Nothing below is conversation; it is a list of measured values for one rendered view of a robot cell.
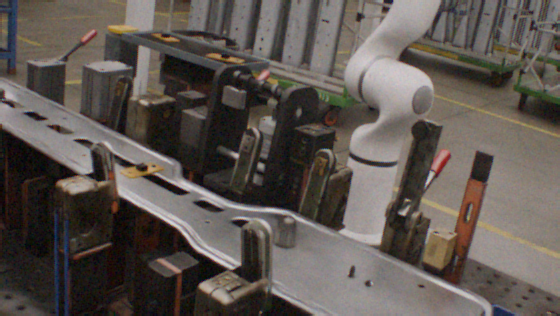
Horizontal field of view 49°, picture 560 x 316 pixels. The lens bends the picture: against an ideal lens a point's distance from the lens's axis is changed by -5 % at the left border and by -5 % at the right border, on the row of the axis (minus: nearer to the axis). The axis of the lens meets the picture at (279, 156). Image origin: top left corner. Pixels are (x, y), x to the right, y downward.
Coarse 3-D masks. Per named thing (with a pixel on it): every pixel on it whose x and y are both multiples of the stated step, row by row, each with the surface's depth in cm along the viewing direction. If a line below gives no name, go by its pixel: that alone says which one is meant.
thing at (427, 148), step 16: (416, 128) 97; (432, 128) 99; (416, 144) 100; (432, 144) 99; (416, 160) 101; (432, 160) 100; (416, 176) 101; (400, 192) 102; (416, 192) 100; (400, 208) 104; (416, 208) 102
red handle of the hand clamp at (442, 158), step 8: (440, 152) 109; (448, 152) 109; (440, 160) 108; (448, 160) 109; (432, 168) 107; (440, 168) 107; (432, 176) 106; (424, 192) 105; (408, 200) 104; (408, 208) 103; (400, 216) 103
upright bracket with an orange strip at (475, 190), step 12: (480, 156) 94; (492, 156) 93; (480, 168) 94; (468, 180) 96; (480, 180) 95; (468, 192) 96; (480, 192) 95; (468, 204) 97; (480, 204) 96; (456, 228) 99; (468, 228) 97; (456, 240) 99; (468, 240) 98; (456, 252) 99; (468, 252) 99; (456, 264) 100; (444, 276) 101; (456, 276) 100
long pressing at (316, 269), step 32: (32, 96) 153; (32, 128) 132; (64, 128) 136; (96, 128) 138; (64, 160) 120; (128, 160) 124; (160, 160) 126; (128, 192) 110; (160, 192) 112; (192, 192) 114; (192, 224) 103; (224, 224) 104; (224, 256) 95; (288, 256) 97; (320, 256) 99; (352, 256) 100; (384, 256) 101; (288, 288) 89; (320, 288) 90; (352, 288) 91; (384, 288) 92; (416, 288) 93; (448, 288) 94
